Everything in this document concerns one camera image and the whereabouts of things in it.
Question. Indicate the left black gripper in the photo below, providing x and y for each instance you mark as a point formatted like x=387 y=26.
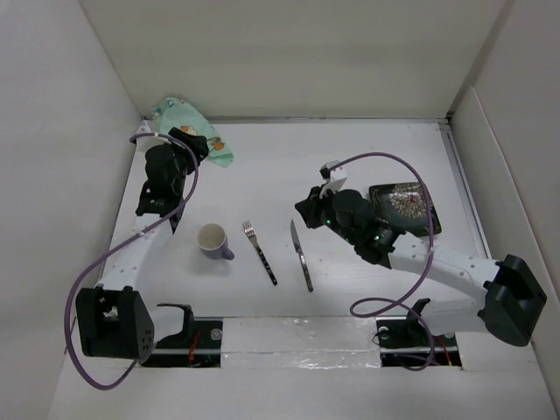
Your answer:
x=195 y=143

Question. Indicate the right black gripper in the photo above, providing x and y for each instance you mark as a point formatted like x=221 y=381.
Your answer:
x=309 y=207

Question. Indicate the green cartoon print cloth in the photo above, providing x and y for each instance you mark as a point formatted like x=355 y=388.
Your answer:
x=173 y=112

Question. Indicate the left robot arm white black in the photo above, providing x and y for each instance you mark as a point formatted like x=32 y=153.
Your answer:
x=113 y=319

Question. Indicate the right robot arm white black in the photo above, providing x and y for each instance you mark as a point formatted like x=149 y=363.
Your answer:
x=502 y=298

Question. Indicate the black floral square plate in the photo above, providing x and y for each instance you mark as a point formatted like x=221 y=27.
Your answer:
x=401 y=205

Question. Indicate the purple mug white inside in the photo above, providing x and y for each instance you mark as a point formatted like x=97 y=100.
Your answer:
x=212 y=240

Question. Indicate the steel knife patterned handle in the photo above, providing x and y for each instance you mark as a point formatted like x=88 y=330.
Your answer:
x=301 y=256

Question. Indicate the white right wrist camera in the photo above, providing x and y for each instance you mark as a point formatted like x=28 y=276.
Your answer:
x=334 y=176

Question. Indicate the steel fork patterned handle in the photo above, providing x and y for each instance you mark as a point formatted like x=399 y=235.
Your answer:
x=251 y=235

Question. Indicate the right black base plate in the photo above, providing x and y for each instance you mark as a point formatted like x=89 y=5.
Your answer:
x=406 y=345

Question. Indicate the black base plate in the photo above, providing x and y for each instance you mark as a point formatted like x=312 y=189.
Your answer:
x=406 y=345
x=183 y=340

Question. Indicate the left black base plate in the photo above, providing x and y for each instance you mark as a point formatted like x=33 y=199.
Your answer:
x=183 y=340

